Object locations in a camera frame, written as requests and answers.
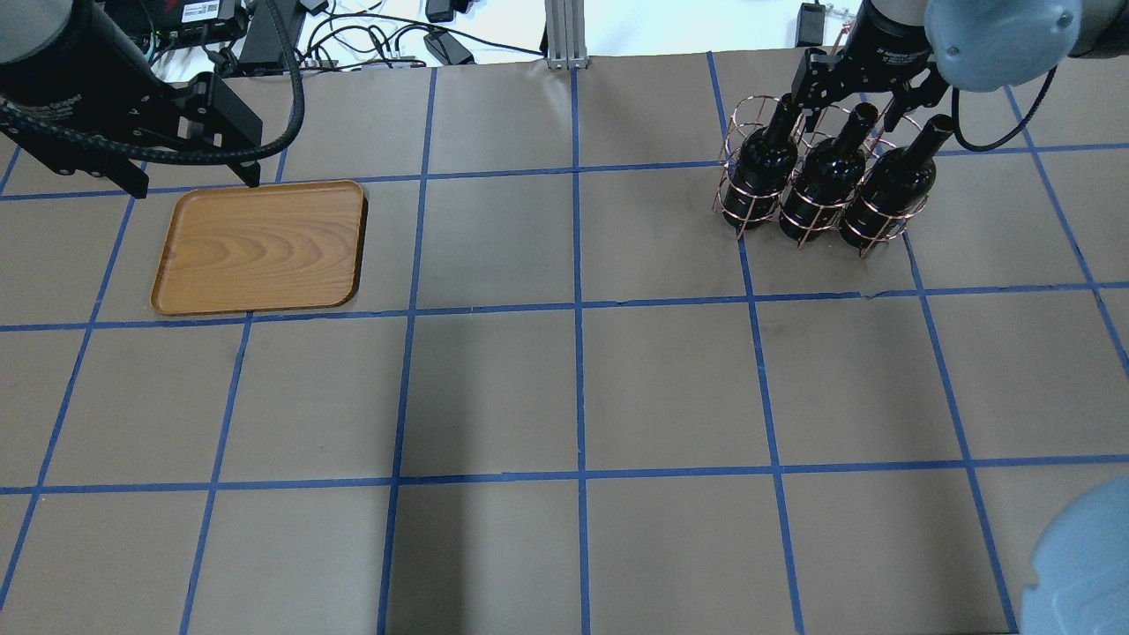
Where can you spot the dark wine bottle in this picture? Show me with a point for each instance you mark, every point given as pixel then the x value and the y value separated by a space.
pixel 764 162
pixel 830 172
pixel 895 188

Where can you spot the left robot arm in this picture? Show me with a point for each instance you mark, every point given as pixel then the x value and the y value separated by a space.
pixel 58 30

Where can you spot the wooden tray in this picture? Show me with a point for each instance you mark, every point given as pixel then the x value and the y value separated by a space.
pixel 292 246

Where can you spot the aluminium frame post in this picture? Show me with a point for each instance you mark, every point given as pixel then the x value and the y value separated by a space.
pixel 565 35

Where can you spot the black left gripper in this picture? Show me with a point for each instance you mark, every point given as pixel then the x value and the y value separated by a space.
pixel 66 104

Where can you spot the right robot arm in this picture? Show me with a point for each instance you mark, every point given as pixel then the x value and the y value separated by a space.
pixel 980 46

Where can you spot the copper wire bottle basket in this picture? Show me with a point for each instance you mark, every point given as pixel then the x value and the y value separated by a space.
pixel 755 111

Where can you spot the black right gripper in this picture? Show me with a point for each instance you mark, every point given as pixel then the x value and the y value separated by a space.
pixel 893 40

